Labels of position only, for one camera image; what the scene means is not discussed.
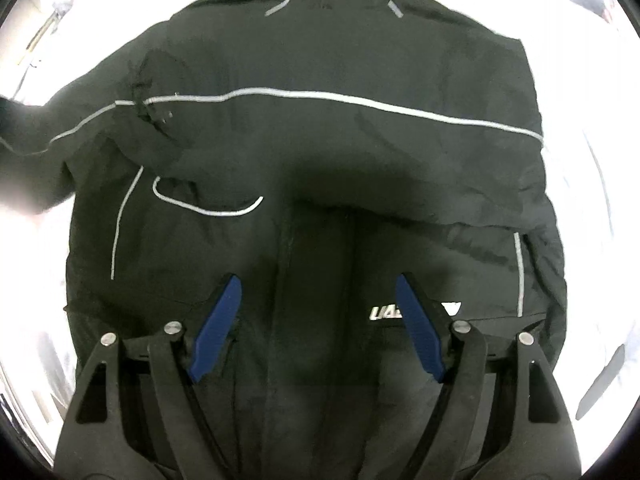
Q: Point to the white bed duvet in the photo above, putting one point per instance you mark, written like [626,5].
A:
[580,90]

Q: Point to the black jacket with grey piping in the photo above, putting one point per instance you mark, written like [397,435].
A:
[325,160]

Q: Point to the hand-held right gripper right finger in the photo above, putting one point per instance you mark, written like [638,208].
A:
[417,320]

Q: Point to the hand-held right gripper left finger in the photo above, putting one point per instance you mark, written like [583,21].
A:
[220,320]

